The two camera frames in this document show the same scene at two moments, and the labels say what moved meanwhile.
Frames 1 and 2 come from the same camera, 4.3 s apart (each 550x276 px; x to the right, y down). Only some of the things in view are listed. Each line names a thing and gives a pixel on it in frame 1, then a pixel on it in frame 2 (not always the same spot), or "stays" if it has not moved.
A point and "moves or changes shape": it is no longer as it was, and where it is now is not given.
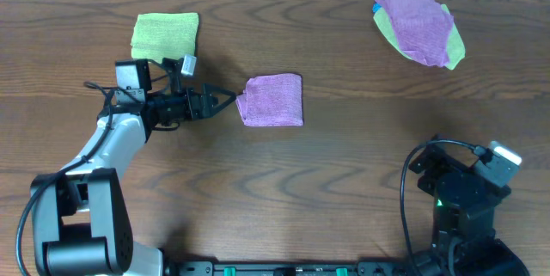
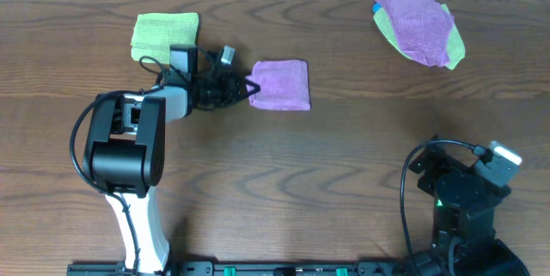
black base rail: x=361 y=268 stays
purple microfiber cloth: x=272 y=100 moves or changes shape
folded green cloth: x=158 y=36 stays
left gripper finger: x=209 y=88 to x=255 y=87
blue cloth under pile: x=375 y=7 stays
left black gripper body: x=171 y=107 to x=215 y=93
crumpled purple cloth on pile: x=422 y=25 stays
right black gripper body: x=440 y=161 stays
